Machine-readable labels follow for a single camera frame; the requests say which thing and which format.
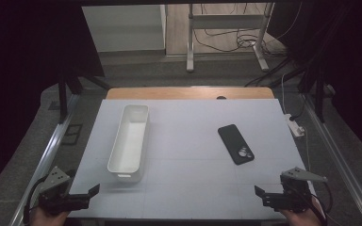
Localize wooden table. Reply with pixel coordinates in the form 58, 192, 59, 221
106, 87, 275, 101

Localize aluminium floor rail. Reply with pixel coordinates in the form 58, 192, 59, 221
301, 92, 362, 226
8, 93, 81, 226

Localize white board table cover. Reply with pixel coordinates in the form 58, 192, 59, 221
68, 98, 316, 220

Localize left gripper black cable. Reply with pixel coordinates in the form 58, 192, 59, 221
23, 174, 50, 226

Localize white plastic container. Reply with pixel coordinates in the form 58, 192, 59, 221
107, 104, 151, 184

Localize black floor cables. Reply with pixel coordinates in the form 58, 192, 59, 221
244, 57, 306, 89

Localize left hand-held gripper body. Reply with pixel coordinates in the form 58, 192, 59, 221
38, 166, 91, 217

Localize black plug cable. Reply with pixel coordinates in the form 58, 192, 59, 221
288, 93, 307, 122

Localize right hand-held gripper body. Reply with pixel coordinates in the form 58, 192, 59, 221
262, 167, 328, 213

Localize white desk frame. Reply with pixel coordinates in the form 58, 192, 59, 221
186, 2, 276, 73

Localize black curtain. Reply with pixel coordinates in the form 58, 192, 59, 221
0, 0, 106, 202
266, 0, 362, 159

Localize person's left hand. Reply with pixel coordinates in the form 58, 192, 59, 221
29, 208, 72, 226

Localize black stand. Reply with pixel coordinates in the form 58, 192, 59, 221
58, 73, 111, 125
297, 62, 337, 124

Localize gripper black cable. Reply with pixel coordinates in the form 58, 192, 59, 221
310, 181, 335, 222
23, 174, 50, 226

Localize white cable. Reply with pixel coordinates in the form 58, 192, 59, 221
280, 73, 289, 116

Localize tangle of black cables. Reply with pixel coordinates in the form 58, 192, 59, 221
192, 3, 289, 58

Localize person's right hand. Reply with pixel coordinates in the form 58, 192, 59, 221
279, 201, 326, 226

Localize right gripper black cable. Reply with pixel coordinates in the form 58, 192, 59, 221
310, 181, 335, 222

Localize white power strip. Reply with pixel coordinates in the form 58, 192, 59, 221
284, 113, 306, 138

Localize black phone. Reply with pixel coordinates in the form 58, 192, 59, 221
217, 123, 255, 166

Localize white cabinet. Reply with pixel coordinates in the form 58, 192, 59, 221
82, 4, 167, 54

